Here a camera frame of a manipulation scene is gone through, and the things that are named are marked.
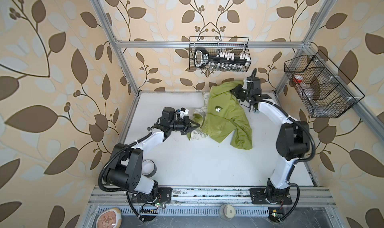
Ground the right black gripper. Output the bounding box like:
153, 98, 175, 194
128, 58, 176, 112
230, 84, 251, 102

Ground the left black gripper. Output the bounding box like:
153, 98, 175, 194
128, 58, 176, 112
169, 116, 201, 134

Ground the green jacket with cartoon print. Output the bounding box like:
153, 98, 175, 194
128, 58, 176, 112
187, 80, 253, 150

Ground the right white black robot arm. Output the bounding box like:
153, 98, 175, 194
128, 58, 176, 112
231, 76, 316, 205

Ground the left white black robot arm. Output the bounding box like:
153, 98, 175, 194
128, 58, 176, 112
98, 107, 200, 196

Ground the red capped bottle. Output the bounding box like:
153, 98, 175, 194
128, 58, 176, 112
293, 74, 304, 84

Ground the black rack of vials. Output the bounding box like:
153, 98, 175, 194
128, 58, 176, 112
192, 47, 252, 72

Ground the grey tape roll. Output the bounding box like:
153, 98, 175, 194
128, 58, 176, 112
142, 159, 157, 178

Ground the round white puck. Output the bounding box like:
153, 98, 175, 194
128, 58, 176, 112
219, 204, 236, 221

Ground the pink white round toy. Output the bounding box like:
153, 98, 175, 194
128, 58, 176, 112
95, 208, 122, 228

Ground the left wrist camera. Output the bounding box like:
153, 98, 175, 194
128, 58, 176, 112
176, 108, 189, 119

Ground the black wire basket back wall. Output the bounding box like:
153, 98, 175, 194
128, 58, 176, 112
189, 36, 252, 72

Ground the black wire basket wall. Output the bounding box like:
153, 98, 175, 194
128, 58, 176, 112
284, 50, 365, 118
189, 36, 252, 72

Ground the black wire basket right wall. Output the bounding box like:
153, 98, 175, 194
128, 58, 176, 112
284, 50, 365, 118

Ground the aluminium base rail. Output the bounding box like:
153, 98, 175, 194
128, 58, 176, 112
86, 185, 337, 208

